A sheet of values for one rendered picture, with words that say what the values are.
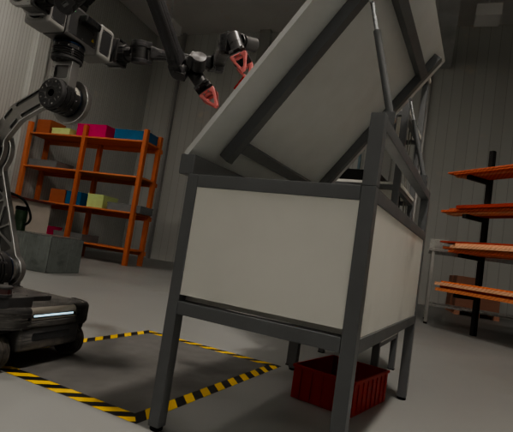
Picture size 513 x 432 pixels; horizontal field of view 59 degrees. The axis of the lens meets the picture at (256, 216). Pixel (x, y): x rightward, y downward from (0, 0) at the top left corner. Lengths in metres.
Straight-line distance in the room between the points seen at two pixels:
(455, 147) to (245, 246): 9.96
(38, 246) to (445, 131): 8.69
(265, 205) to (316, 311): 0.34
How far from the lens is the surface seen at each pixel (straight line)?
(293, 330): 1.27
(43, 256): 5.74
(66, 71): 2.26
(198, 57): 1.88
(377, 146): 1.26
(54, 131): 10.02
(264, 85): 1.54
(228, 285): 1.36
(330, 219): 1.25
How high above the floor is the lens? 0.58
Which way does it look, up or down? 5 degrees up
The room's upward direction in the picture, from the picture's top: 9 degrees clockwise
